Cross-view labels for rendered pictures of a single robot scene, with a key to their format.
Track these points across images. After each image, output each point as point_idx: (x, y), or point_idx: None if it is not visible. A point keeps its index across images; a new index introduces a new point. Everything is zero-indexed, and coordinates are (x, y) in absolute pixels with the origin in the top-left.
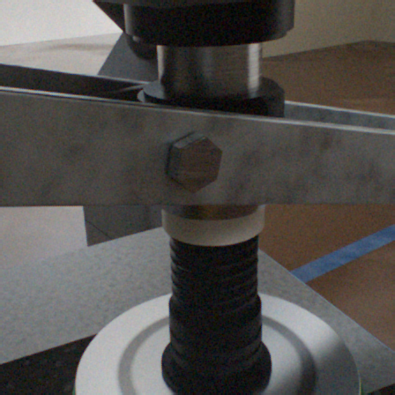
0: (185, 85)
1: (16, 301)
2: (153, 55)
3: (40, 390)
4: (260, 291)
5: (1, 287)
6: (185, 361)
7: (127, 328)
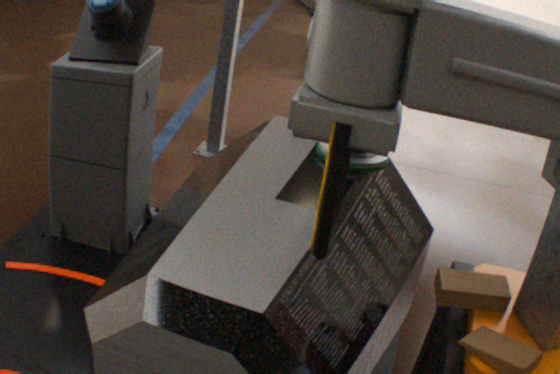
0: None
1: (274, 151)
2: (115, 38)
3: (319, 164)
4: None
5: (261, 149)
6: None
7: (326, 145)
